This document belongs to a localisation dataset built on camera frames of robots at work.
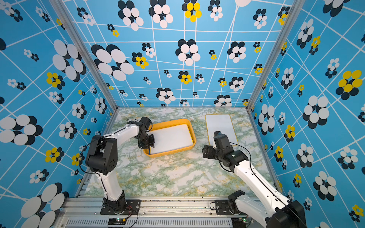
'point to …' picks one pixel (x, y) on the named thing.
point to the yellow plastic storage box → (189, 123)
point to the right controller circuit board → (239, 222)
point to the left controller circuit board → (117, 221)
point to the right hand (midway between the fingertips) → (210, 149)
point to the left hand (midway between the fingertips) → (154, 145)
